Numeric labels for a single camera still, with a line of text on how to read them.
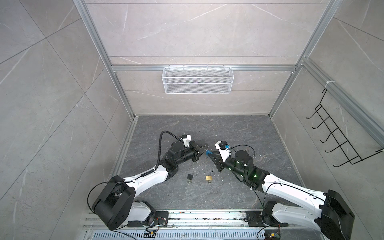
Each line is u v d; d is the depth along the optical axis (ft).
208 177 2.90
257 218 2.40
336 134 2.25
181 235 2.29
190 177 2.87
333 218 1.29
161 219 2.39
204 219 2.45
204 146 2.45
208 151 2.41
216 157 2.22
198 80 3.30
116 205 1.36
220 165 2.13
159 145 2.15
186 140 2.47
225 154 2.11
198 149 2.35
